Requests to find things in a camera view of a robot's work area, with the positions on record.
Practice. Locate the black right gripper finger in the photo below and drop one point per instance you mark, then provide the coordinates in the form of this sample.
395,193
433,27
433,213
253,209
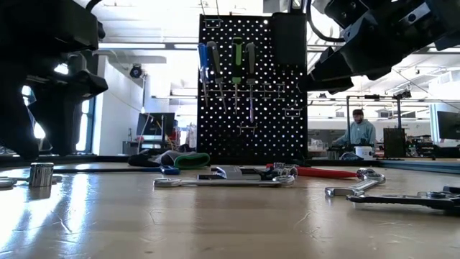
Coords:
327,84
377,54

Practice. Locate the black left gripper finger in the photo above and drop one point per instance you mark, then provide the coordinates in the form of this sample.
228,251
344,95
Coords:
14,118
61,126

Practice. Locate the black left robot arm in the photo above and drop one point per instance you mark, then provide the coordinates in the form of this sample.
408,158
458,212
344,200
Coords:
43,21

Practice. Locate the thin black metal stand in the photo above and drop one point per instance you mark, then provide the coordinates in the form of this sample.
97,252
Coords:
372,96

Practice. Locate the chrome socket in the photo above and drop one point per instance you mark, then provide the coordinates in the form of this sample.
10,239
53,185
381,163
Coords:
284,169
41,175

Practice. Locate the black pegboard storage bin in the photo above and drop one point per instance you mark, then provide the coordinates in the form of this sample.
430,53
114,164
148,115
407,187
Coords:
289,39

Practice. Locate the person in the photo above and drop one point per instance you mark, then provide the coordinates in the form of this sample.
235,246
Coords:
361,133

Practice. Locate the white mug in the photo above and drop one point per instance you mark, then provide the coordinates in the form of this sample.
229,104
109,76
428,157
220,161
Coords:
363,153

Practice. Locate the black metal pegboard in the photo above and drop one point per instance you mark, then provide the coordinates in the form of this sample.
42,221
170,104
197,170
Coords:
273,144

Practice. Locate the black work glove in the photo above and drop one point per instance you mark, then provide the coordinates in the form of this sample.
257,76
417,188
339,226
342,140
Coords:
143,160

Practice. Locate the black computer tower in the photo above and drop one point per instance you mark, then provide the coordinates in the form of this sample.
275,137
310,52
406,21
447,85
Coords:
394,143

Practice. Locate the grey metal hand tool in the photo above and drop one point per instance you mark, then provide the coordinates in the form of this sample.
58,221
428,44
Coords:
240,172

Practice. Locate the long double prong hook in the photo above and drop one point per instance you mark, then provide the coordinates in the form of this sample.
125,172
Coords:
204,22

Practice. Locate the long chrome combination wrench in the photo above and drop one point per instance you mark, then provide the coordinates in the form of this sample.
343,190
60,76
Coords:
223,183

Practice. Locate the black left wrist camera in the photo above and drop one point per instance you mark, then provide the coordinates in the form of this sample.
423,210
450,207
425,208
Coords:
90,84

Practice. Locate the black round camera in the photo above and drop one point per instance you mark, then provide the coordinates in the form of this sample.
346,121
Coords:
136,71

